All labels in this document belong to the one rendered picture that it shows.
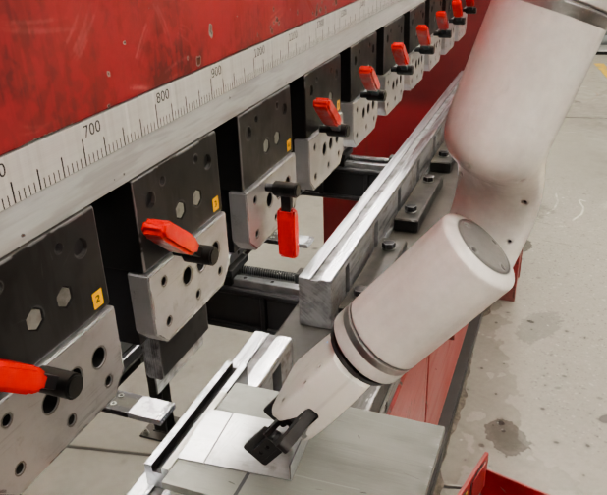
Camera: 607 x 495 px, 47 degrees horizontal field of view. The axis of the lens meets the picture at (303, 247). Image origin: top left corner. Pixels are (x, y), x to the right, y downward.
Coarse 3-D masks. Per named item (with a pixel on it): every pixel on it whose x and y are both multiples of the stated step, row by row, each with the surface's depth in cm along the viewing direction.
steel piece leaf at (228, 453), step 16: (240, 416) 82; (224, 432) 80; (240, 432) 80; (256, 432) 80; (224, 448) 77; (240, 448) 77; (304, 448) 77; (208, 464) 75; (224, 464) 75; (240, 464) 75; (256, 464) 75; (272, 464) 75; (288, 464) 75; (288, 480) 73
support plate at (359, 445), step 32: (256, 416) 82; (352, 416) 82; (384, 416) 82; (320, 448) 77; (352, 448) 77; (384, 448) 77; (416, 448) 77; (192, 480) 73; (224, 480) 73; (256, 480) 73; (320, 480) 73; (352, 480) 73; (384, 480) 73; (416, 480) 72
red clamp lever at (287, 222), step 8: (272, 184) 82; (280, 184) 81; (288, 184) 81; (296, 184) 81; (272, 192) 82; (280, 192) 81; (288, 192) 81; (296, 192) 80; (288, 200) 82; (280, 208) 83; (288, 208) 82; (280, 216) 82; (288, 216) 82; (296, 216) 83; (280, 224) 83; (288, 224) 82; (296, 224) 83; (280, 232) 83; (288, 232) 83; (296, 232) 83; (280, 240) 84; (288, 240) 83; (296, 240) 84; (280, 248) 84; (288, 248) 84; (296, 248) 84; (288, 256) 85; (296, 256) 85
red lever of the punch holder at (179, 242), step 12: (144, 228) 56; (156, 228) 55; (168, 228) 56; (180, 228) 58; (156, 240) 56; (168, 240) 56; (180, 240) 58; (192, 240) 60; (180, 252) 60; (192, 252) 60; (204, 252) 62; (216, 252) 63; (204, 264) 63
